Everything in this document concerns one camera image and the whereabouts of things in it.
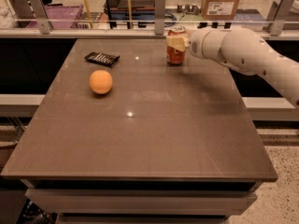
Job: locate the red coke can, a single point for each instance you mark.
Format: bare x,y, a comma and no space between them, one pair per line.
174,56

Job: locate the metal railing bracket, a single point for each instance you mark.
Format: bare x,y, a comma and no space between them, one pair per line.
283,16
159,16
41,16

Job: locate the purple plastic crate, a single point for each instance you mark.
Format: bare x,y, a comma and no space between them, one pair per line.
64,17

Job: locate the metal railing bracket left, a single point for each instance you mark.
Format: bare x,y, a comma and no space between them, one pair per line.
41,16

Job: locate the metal railing bracket right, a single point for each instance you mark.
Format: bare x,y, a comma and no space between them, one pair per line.
283,16

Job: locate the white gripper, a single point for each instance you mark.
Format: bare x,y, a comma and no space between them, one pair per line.
195,45

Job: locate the orange fruit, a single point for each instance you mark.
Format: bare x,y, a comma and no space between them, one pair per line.
101,82

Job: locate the black snack bar packet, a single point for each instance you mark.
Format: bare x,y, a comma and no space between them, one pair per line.
101,58

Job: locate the metal railing bracket middle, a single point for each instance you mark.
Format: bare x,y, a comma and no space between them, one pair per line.
159,16

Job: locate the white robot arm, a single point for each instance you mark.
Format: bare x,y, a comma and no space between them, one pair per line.
245,52

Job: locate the cardboard box with label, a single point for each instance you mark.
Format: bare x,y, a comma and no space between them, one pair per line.
219,9

